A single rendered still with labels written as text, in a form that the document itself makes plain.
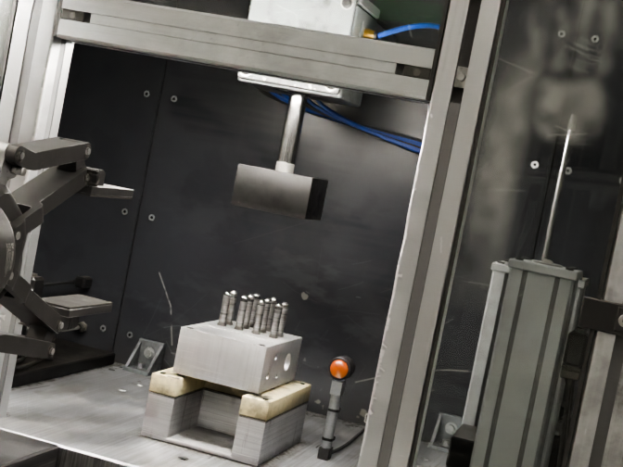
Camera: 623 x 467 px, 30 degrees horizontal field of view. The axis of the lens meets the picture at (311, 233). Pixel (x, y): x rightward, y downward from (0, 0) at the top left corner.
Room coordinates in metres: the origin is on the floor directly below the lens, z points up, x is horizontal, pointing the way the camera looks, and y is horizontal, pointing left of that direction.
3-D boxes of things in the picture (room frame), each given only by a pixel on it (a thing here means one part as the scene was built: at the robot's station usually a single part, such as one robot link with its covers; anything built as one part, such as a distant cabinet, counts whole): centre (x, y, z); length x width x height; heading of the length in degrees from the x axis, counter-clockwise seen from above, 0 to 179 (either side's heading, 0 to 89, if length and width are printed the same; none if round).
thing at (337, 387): (1.24, -0.06, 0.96); 0.03 x 0.03 x 0.12; 74
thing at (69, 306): (0.85, 0.16, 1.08); 0.07 x 0.03 x 0.01; 164
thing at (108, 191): (0.85, 0.16, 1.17); 0.07 x 0.03 x 0.01; 164
